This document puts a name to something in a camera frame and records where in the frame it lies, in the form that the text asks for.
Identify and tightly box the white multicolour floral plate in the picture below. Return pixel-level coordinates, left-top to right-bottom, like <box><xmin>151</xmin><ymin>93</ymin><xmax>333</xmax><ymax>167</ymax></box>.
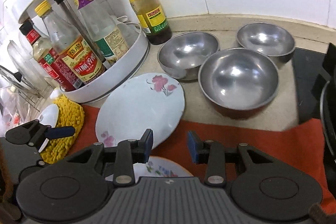
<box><xmin>133</xmin><ymin>156</ymin><xmax>195</xmax><ymax>178</ymax></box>

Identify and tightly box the red table mat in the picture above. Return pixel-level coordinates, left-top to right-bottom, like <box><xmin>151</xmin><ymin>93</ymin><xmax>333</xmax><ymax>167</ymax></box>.
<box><xmin>66</xmin><ymin>105</ymin><xmax>336</xmax><ymax>214</ymax></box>

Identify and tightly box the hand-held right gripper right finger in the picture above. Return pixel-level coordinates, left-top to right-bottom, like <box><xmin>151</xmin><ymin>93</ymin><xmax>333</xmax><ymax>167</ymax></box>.
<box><xmin>187</xmin><ymin>131</ymin><xmax>273</xmax><ymax>186</ymax></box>

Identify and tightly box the person's left forearm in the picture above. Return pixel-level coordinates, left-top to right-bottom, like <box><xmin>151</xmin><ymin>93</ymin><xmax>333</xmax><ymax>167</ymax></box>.
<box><xmin>0</xmin><ymin>144</ymin><xmax>12</xmax><ymax>214</ymax></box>

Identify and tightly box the white ceramic spoon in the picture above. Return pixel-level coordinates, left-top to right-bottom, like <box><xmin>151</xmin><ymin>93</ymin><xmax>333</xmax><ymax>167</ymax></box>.
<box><xmin>36</xmin><ymin>103</ymin><xmax>60</xmax><ymax>147</ymax></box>

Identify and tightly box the wire dish rack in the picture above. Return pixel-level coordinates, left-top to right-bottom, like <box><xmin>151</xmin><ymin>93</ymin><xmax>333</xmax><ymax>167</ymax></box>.
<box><xmin>0</xmin><ymin>64</ymin><xmax>57</xmax><ymax>115</ymax></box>

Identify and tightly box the yellow cap vinegar bottle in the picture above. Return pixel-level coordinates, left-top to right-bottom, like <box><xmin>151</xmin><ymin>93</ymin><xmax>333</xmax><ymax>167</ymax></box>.
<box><xmin>35</xmin><ymin>0</ymin><xmax>106</xmax><ymax>88</ymax></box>

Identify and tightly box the purple label clear bottle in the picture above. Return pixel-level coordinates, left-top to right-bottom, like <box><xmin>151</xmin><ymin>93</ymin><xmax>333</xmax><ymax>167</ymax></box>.
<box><xmin>65</xmin><ymin>0</ymin><xmax>130</xmax><ymax>65</ymax></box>

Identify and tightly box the yellow chenille cloth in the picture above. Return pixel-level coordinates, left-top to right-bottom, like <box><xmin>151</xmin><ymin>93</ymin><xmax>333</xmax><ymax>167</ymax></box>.
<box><xmin>41</xmin><ymin>94</ymin><xmax>86</xmax><ymax>165</ymax></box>

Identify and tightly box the black cooking pot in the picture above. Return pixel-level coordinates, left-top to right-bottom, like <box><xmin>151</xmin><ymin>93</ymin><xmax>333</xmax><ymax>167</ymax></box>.
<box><xmin>320</xmin><ymin>80</ymin><xmax>336</xmax><ymax>189</ymax></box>

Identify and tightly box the person's right forearm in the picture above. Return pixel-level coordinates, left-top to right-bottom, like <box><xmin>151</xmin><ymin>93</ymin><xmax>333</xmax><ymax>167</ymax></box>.
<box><xmin>308</xmin><ymin>202</ymin><xmax>336</xmax><ymax>224</ymax></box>

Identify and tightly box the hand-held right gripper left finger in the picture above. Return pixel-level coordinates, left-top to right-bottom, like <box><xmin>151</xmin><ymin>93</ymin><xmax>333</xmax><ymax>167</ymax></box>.
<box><xmin>64</xmin><ymin>129</ymin><xmax>154</xmax><ymax>186</ymax></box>

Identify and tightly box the stainless steel bowl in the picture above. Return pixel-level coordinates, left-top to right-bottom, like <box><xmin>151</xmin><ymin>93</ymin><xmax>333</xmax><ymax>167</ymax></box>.
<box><xmin>236</xmin><ymin>23</ymin><xmax>295</xmax><ymax>64</ymax></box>
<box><xmin>198</xmin><ymin>48</ymin><xmax>279</xmax><ymax>119</ymax></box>
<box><xmin>157</xmin><ymin>32</ymin><xmax>220</xmax><ymax>81</ymax></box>

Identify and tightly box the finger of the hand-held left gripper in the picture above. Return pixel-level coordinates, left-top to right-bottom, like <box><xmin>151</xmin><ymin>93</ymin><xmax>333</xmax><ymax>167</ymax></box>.
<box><xmin>19</xmin><ymin>159</ymin><xmax>53</xmax><ymax>180</ymax></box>
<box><xmin>5</xmin><ymin>120</ymin><xmax>76</xmax><ymax>153</ymax></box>

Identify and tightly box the black induction cooktop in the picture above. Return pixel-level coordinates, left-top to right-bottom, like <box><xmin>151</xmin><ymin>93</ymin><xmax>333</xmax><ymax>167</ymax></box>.
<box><xmin>291</xmin><ymin>43</ymin><xmax>336</xmax><ymax>125</ymax></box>

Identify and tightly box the clear plastic bag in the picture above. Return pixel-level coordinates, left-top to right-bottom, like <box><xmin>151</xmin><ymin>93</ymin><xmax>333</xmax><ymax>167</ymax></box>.
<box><xmin>0</xmin><ymin>86</ymin><xmax>34</xmax><ymax>136</ymax></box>

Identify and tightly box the red label dark cap bottle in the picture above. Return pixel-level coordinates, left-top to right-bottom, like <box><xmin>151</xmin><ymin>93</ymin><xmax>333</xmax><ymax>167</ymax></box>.
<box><xmin>19</xmin><ymin>18</ymin><xmax>77</xmax><ymax>92</ymax></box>

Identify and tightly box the white two-tier condiment rack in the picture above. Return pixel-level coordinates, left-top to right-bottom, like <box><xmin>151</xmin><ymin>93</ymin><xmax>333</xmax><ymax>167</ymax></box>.
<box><xmin>10</xmin><ymin>0</ymin><xmax>150</xmax><ymax>104</ymax></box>

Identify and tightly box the white pink floral plate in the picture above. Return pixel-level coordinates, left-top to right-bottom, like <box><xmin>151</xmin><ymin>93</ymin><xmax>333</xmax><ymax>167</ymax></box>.
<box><xmin>95</xmin><ymin>73</ymin><xmax>185</xmax><ymax>149</ymax></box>

